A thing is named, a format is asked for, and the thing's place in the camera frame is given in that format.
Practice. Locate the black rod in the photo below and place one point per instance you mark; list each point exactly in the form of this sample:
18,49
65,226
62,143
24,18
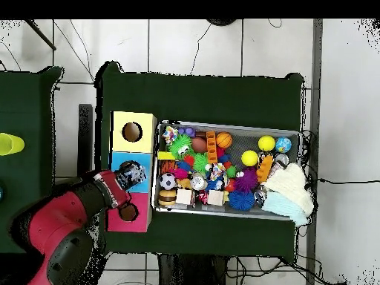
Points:
41,35

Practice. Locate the orange plastic block with holes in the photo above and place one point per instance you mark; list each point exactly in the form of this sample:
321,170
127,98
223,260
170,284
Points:
211,147

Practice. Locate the light blue waffle cloth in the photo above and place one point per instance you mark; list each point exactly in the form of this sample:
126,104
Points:
282,206

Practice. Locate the cream waffle cloth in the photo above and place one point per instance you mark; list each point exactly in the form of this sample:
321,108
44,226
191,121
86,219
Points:
292,184

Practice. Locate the purple spiky toy with eyes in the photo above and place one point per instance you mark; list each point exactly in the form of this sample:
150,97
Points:
247,179

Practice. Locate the dark green tablecloth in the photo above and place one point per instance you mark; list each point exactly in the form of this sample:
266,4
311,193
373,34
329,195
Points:
193,98
26,118

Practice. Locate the green spiky ball with eyes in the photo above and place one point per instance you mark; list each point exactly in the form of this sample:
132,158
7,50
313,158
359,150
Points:
181,145

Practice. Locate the silver mesh bin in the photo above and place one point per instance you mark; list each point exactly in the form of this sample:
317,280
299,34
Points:
207,211

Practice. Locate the blue spiky ball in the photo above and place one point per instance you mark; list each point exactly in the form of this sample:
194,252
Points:
242,200

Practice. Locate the clear water bottle blue label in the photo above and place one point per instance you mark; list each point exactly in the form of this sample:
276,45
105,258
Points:
132,175

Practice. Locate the wooden box with three holes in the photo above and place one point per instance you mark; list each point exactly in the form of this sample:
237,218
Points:
118,142

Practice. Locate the large wooden block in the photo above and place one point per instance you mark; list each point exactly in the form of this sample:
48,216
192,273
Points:
215,198

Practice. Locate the yellow ball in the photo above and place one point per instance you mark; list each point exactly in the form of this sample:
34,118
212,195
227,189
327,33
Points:
266,143

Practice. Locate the yellow-green cup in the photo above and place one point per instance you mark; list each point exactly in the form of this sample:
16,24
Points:
10,144

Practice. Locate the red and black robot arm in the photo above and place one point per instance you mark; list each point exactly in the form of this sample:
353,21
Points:
59,225

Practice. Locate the small soccer ball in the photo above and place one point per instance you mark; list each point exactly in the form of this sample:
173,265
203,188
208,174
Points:
168,181

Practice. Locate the toy hamburger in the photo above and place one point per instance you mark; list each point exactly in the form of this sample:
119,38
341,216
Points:
167,197

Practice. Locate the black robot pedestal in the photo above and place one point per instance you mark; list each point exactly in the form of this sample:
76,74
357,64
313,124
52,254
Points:
190,271

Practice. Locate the small orange basketball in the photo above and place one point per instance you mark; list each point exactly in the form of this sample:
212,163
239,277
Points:
224,140

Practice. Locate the small wooden block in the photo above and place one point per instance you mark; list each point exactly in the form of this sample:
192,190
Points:
184,196

